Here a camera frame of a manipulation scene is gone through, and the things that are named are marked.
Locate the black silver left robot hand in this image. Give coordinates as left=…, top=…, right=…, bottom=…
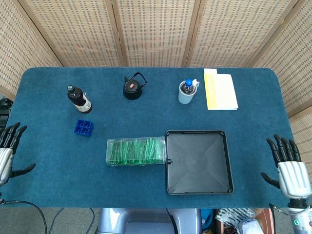
left=0, top=121, right=37, bottom=187

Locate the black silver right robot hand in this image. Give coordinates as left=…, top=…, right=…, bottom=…
left=260, top=134, right=312, bottom=197

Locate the black square plastic tray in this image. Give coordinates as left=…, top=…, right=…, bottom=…
left=165, top=129, right=234, bottom=195

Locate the clear box of green items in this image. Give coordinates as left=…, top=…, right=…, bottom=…
left=106, top=136, right=167, bottom=167

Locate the green tea packet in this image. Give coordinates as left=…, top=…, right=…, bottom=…
left=110, top=141, right=118, bottom=164
left=153, top=138, right=163, bottom=163

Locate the blue carpet table cloth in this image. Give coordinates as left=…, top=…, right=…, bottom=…
left=0, top=67, right=304, bottom=209

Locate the blue plastic grid box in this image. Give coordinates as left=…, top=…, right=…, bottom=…
left=73, top=119, right=94, bottom=137

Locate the dark brown labelled bottle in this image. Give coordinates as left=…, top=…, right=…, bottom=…
left=67, top=84, right=93, bottom=115

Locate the yellow and white booklet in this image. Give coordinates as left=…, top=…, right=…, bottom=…
left=203, top=73, right=239, bottom=111

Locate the white mug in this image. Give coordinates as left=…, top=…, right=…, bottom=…
left=178, top=78, right=200, bottom=105

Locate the clear bottle with blue cap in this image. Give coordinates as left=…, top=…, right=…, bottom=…
left=181, top=78, right=195, bottom=95

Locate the blue grey robot torso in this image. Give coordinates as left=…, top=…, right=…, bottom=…
left=97, top=208, right=203, bottom=234

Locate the woven bamboo folding screen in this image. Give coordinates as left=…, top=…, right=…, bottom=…
left=0, top=0, right=312, bottom=159

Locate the black right hand cable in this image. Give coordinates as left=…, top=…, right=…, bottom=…
left=269, top=203, right=290, bottom=215

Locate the black floor cable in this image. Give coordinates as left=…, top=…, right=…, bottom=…
left=0, top=199, right=48, bottom=234

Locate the blue floor cable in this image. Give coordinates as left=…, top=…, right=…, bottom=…
left=48, top=208, right=65, bottom=234

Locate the black teapot with handle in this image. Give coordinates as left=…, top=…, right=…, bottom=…
left=123, top=72, right=148, bottom=100

